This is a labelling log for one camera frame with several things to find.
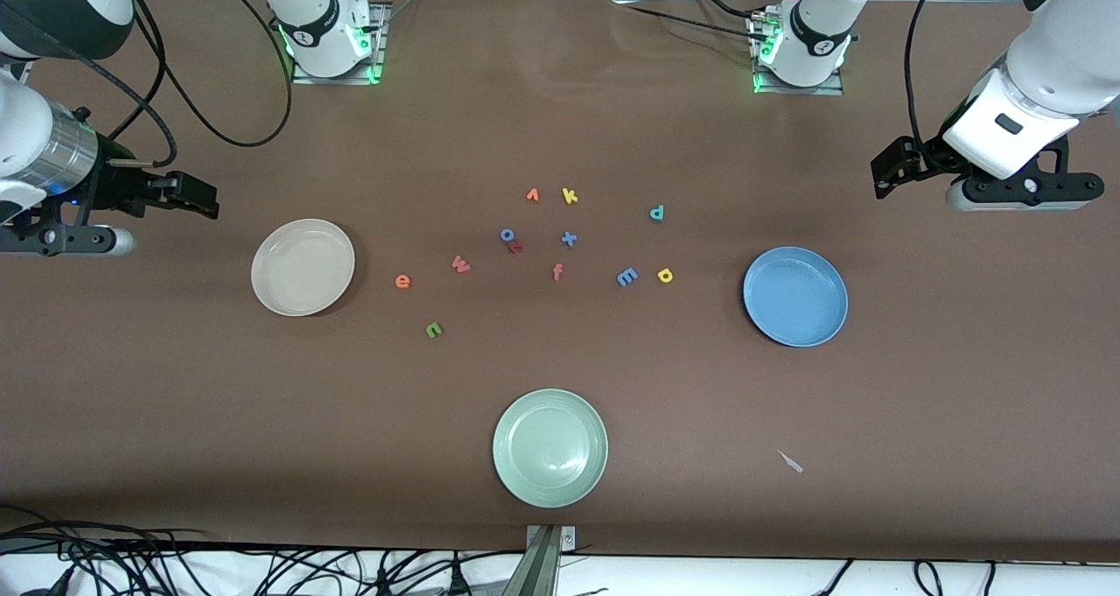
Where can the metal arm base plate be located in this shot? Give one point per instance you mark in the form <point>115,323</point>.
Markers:
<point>796,90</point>
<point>381,45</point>

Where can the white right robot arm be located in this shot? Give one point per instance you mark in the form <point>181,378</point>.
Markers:
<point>324,27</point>

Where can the small white paper scrap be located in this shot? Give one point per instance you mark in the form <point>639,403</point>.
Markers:
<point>790,461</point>

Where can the pink foam letter w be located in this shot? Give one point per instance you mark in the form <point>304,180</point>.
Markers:
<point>461,264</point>

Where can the beige round plate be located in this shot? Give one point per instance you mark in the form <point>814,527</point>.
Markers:
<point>302,268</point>

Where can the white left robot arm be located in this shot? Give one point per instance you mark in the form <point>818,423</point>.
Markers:
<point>1059,53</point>

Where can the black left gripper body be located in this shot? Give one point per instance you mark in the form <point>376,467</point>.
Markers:
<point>924,160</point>

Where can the pale green round plate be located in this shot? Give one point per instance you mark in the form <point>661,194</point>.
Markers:
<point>549,449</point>

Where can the brown paper table cover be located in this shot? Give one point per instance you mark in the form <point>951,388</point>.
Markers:
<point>175,403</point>

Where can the blue foam letter m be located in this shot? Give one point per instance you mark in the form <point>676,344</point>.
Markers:
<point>627,276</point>

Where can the green foam letter n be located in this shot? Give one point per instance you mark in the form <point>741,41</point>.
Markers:
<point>435,331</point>

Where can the grey metal camera mount bracket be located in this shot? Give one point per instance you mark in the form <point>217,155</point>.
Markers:
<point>544,548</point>

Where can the blue round plate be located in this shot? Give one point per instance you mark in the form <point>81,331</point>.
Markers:
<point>796,297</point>

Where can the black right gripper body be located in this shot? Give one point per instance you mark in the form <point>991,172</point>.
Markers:
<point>116,182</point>

